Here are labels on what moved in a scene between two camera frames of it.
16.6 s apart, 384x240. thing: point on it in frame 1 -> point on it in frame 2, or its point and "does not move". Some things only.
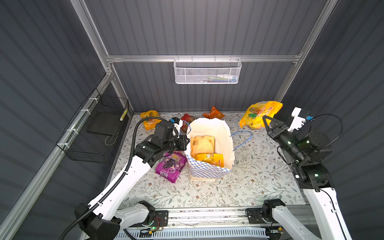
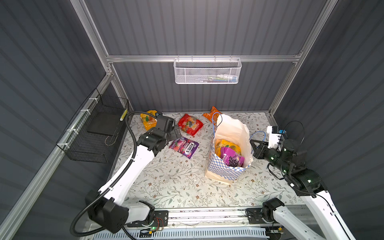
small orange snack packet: [214, 113] does not move
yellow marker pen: [123, 115] does not move
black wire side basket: [91, 136] does not move
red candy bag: [186, 119] does not move
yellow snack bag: [253, 117] -> [221, 143]
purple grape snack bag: [171, 164] -> [231, 158]
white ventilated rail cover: [236, 234] does not move
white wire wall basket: [204, 70] does not move
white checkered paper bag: [201, 170] -> [227, 127]
